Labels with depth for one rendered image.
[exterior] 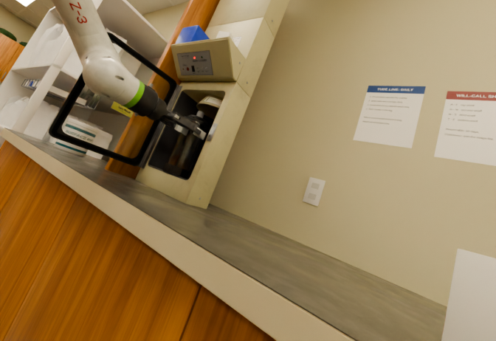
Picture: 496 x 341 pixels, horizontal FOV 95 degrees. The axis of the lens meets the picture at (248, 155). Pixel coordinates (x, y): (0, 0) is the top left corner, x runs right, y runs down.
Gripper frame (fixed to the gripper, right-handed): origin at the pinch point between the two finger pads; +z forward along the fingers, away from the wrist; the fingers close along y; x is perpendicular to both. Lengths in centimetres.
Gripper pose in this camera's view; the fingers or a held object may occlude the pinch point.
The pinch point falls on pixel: (192, 132)
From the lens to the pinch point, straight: 93.6
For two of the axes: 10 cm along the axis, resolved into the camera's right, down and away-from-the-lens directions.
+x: -3.5, 9.1, -2.0
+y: -8.0, -1.9, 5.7
